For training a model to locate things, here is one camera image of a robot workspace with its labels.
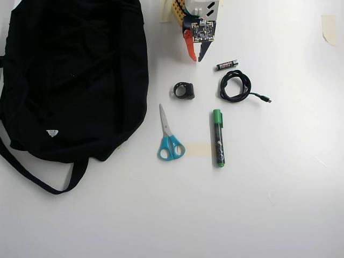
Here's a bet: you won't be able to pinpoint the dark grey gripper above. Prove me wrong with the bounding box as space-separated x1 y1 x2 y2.
182 15 218 63

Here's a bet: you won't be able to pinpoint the green marker with black label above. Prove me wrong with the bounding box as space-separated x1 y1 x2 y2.
212 109 226 168

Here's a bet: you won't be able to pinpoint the beige tape strip by robot base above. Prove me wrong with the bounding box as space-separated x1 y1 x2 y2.
159 0 173 23

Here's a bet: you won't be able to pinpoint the black fabric bag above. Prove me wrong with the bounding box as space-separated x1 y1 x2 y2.
0 0 150 196

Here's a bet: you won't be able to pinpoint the black AAA battery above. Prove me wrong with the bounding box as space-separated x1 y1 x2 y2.
216 60 239 72

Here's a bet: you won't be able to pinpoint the yellow perforated base block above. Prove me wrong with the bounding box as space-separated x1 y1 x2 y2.
171 0 187 27

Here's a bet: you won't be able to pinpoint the beige masking tape strip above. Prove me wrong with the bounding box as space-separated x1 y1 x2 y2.
184 142 213 157

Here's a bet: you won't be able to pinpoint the torn beige masking tape piece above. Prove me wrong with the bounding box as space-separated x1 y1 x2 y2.
321 14 338 47

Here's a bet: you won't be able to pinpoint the bare camera circuit board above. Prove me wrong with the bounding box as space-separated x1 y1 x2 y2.
191 20 216 44

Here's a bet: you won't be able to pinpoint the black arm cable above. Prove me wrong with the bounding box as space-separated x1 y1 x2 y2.
176 0 201 19

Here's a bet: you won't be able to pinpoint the black plastic ring clip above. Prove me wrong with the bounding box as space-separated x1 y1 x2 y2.
173 82 195 101

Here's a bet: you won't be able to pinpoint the coiled black USB cable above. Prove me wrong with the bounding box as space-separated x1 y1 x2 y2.
219 69 273 104

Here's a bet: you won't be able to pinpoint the scissors with blue handles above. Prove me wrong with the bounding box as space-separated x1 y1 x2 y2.
157 103 186 162

